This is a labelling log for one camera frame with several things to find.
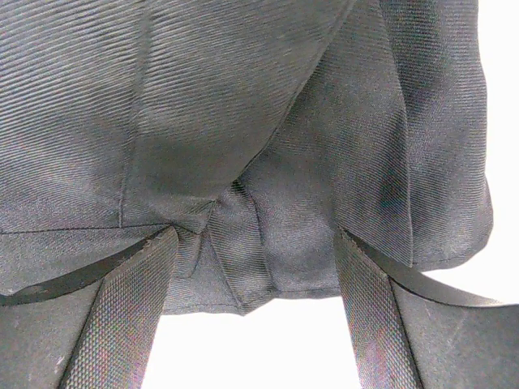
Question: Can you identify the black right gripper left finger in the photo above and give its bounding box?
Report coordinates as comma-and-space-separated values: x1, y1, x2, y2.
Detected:
1, 227, 178, 388

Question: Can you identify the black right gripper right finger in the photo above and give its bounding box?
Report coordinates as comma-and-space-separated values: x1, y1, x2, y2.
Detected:
334, 231, 518, 388

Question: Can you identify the black pleated skirt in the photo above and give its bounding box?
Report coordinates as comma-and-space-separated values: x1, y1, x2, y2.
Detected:
1, 1, 492, 314

